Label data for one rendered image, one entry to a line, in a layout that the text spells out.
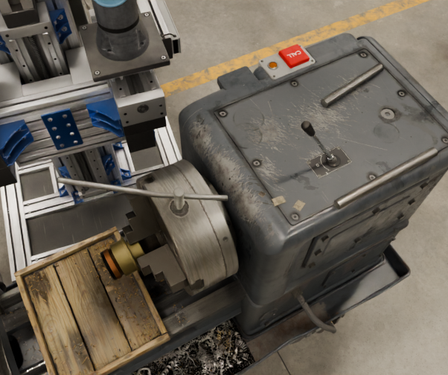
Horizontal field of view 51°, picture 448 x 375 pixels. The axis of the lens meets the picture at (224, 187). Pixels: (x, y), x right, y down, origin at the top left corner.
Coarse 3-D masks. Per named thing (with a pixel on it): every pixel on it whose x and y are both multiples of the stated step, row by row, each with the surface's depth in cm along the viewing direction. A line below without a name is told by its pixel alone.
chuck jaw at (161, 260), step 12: (156, 252) 112; (168, 252) 112; (144, 264) 110; (156, 264) 110; (168, 264) 110; (156, 276) 109; (168, 276) 108; (180, 276) 108; (180, 288) 109; (192, 288) 109
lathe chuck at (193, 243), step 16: (144, 176) 113; (160, 176) 110; (176, 176) 108; (192, 192) 105; (160, 208) 103; (192, 208) 103; (160, 224) 109; (176, 224) 102; (192, 224) 103; (208, 224) 103; (176, 240) 101; (192, 240) 102; (208, 240) 104; (176, 256) 107; (192, 256) 103; (208, 256) 105; (192, 272) 104; (208, 272) 107; (224, 272) 110
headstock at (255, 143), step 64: (320, 64) 123; (384, 64) 124; (192, 128) 115; (256, 128) 112; (320, 128) 113; (384, 128) 113; (256, 192) 103; (320, 192) 104; (384, 192) 105; (256, 256) 106; (320, 256) 123
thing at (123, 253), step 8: (120, 240) 113; (112, 248) 111; (120, 248) 111; (128, 248) 112; (136, 248) 112; (104, 256) 110; (112, 256) 110; (120, 256) 110; (128, 256) 110; (136, 256) 112; (112, 264) 110; (120, 264) 110; (128, 264) 110; (136, 264) 111; (112, 272) 110; (120, 272) 111; (128, 272) 112
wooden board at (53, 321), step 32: (64, 256) 133; (96, 256) 134; (32, 288) 129; (64, 288) 129; (96, 288) 130; (128, 288) 130; (32, 320) 123; (64, 320) 125; (96, 320) 125; (128, 320) 125; (160, 320) 124; (64, 352) 121; (96, 352) 121; (128, 352) 121
